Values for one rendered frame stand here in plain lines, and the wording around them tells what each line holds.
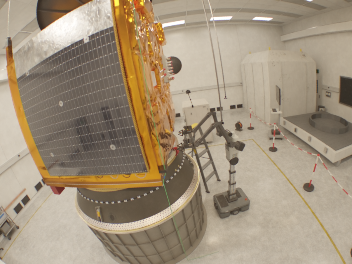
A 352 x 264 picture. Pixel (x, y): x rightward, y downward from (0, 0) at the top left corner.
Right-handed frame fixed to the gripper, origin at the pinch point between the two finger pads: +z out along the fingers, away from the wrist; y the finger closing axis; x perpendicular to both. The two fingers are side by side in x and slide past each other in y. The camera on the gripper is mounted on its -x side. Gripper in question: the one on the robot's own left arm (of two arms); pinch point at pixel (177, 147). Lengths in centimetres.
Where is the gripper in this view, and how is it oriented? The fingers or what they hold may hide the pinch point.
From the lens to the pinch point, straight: 209.0
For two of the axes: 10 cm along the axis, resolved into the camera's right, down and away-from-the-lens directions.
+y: -0.5, 3.6, -9.3
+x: 1.7, 9.2, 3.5
